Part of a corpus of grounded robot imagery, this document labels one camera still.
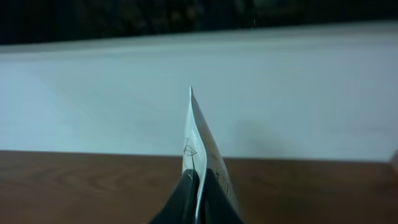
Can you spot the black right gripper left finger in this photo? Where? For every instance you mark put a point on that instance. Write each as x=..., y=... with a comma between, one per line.
x=181, y=205

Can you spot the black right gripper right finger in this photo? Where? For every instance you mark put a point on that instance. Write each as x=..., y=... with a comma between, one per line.
x=215, y=207

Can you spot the white squeeze tube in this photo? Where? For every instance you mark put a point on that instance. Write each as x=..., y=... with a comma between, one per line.
x=200, y=153

